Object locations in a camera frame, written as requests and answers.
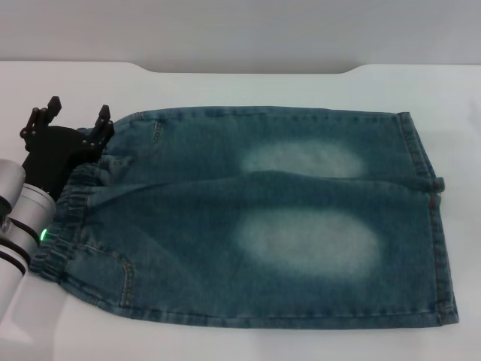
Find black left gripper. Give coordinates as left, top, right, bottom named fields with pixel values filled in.
left=20, top=96, right=115, bottom=201

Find blue denim shorts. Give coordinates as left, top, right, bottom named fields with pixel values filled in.
left=29, top=107, right=461, bottom=328

